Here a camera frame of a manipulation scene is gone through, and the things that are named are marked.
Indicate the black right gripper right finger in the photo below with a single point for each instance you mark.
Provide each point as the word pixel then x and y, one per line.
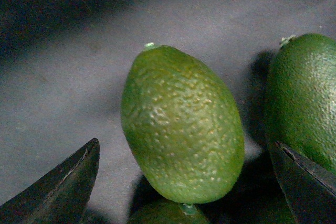
pixel 309 189

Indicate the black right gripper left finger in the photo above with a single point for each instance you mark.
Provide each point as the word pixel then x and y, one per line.
pixel 61 195

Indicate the green avocado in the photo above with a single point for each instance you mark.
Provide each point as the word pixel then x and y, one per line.
pixel 300 98
pixel 165 211
pixel 182 125

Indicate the green avocado bottom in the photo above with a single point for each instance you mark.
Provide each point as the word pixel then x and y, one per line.
pixel 165 211

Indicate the black avocado display tray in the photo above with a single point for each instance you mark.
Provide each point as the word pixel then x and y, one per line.
pixel 63 65

